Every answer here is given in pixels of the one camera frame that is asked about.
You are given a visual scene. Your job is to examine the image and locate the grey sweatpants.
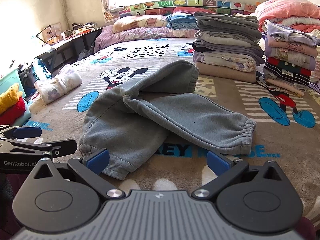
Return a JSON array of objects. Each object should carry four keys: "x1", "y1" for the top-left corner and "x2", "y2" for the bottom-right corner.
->
[{"x1": 79, "y1": 60, "x2": 257, "y2": 180}]

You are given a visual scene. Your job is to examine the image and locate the pink quilt pile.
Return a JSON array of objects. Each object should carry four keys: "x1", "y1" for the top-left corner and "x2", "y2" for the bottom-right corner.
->
[{"x1": 255, "y1": 0, "x2": 320, "y2": 33}]

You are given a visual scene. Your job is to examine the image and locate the black desk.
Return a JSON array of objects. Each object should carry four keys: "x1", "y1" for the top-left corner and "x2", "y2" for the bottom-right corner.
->
[{"x1": 35, "y1": 26, "x2": 103, "y2": 77}]

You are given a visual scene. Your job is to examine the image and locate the stack of colourful folded clothes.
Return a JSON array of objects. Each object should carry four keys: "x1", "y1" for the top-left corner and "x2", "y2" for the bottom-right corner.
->
[{"x1": 261, "y1": 19, "x2": 320, "y2": 97}]

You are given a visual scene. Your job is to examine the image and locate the yellow cloth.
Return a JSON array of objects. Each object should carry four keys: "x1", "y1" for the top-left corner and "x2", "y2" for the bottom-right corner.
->
[{"x1": 0, "y1": 82, "x2": 23, "y2": 114}]

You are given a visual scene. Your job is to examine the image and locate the beige cartoon pillow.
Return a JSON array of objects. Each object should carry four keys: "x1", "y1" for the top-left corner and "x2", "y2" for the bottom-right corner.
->
[{"x1": 112, "y1": 15, "x2": 168, "y2": 33}]

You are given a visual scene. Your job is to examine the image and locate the person's dark red clothing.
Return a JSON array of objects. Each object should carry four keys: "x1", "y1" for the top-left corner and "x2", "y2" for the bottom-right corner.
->
[{"x1": 0, "y1": 174, "x2": 28, "y2": 233}]

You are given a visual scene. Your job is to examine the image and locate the desk clutter pile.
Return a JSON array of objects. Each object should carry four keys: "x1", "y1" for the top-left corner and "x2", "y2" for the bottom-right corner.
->
[{"x1": 64, "y1": 22, "x2": 97, "y2": 37}]

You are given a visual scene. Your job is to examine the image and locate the alphabet foam mat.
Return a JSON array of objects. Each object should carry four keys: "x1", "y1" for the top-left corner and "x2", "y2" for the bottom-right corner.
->
[{"x1": 104, "y1": 0, "x2": 263, "y2": 20}]

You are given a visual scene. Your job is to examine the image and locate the folded blue garment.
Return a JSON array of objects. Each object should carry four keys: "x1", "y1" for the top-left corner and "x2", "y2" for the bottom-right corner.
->
[{"x1": 167, "y1": 6, "x2": 218, "y2": 29}]

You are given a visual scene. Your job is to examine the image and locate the teal storage box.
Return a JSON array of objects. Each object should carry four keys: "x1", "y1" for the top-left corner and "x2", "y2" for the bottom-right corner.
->
[{"x1": 0, "y1": 67, "x2": 20, "y2": 90}]

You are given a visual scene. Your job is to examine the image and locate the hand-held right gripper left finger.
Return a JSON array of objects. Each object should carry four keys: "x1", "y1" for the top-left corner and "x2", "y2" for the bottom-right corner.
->
[{"x1": 32, "y1": 149, "x2": 127, "y2": 201}]

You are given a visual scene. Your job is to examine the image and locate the black desk lamp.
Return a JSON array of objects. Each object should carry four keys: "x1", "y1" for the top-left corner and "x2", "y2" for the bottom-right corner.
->
[{"x1": 36, "y1": 24, "x2": 52, "y2": 42}]

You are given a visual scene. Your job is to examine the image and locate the stack of grey folded clothes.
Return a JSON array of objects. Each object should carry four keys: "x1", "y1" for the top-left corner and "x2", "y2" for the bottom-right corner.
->
[{"x1": 192, "y1": 11, "x2": 265, "y2": 83}]

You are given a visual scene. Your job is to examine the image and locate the pink floral quilt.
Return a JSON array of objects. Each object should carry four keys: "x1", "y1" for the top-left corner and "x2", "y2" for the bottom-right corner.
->
[{"x1": 94, "y1": 26, "x2": 200, "y2": 53}]

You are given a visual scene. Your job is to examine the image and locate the brown blanket with white dots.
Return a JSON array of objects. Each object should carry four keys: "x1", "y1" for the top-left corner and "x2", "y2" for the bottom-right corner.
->
[{"x1": 25, "y1": 36, "x2": 320, "y2": 220}]

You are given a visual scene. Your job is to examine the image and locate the red cloth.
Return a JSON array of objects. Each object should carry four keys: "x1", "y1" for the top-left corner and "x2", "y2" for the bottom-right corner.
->
[{"x1": 0, "y1": 97, "x2": 27, "y2": 125}]

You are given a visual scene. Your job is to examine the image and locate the dark grey bag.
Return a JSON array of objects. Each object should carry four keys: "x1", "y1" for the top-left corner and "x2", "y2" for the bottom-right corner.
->
[{"x1": 17, "y1": 64, "x2": 36, "y2": 91}]

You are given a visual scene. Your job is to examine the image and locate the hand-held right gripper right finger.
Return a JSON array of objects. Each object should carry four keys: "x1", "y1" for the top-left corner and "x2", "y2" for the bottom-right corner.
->
[{"x1": 191, "y1": 151, "x2": 286, "y2": 201}]

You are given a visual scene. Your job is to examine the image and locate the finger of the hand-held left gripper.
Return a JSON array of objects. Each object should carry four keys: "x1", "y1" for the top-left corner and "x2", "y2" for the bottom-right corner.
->
[
  {"x1": 0, "y1": 139, "x2": 77, "y2": 158},
  {"x1": 0, "y1": 125, "x2": 42, "y2": 139}
]

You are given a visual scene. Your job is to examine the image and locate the rolled white floral cloth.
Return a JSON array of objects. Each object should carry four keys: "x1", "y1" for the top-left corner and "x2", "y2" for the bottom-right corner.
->
[{"x1": 34, "y1": 64, "x2": 83, "y2": 105}]

